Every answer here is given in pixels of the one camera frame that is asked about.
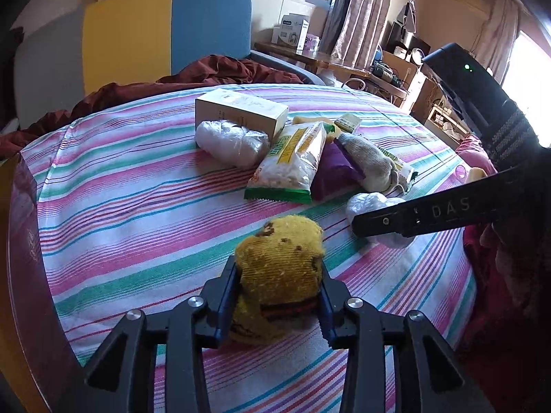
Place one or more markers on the pink patterned curtain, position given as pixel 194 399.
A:
pixel 366 8

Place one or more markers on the cluttered wooden shelf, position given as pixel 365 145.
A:
pixel 402 75

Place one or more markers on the green and white snack packet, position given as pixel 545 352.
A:
pixel 292 159

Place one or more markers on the wooden desk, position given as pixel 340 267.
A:
pixel 331 62

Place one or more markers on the yellow knit hat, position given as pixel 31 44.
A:
pixel 280 266

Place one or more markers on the dark red blanket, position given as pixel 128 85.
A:
pixel 215 71

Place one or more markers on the grey yellow blue sofa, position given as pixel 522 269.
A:
pixel 129 34

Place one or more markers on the white printed carton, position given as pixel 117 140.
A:
pixel 289 30

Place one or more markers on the small white plastic bag bundle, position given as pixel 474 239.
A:
pixel 370 202

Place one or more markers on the black speaker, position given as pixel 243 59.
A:
pixel 409 43

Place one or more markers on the grey knit sock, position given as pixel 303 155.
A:
pixel 370 159

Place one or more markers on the small purple and white box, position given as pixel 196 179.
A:
pixel 312 43

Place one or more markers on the large white plastic bag bundle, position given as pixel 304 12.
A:
pixel 228 142

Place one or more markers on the cream cardboard box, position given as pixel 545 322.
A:
pixel 241 105

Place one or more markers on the side window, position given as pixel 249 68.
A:
pixel 529 69

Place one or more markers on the purple snack packet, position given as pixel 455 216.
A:
pixel 333 172

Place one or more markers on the pink cloth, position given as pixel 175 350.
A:
pixel 473 155

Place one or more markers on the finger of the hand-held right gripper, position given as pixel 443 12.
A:
pixel 430 215

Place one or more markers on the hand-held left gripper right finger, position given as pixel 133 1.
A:
pixel 326 316

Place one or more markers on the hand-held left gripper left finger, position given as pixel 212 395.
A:
pixel 226 305

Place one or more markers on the side window curtain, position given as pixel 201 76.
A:
pixel 495 34

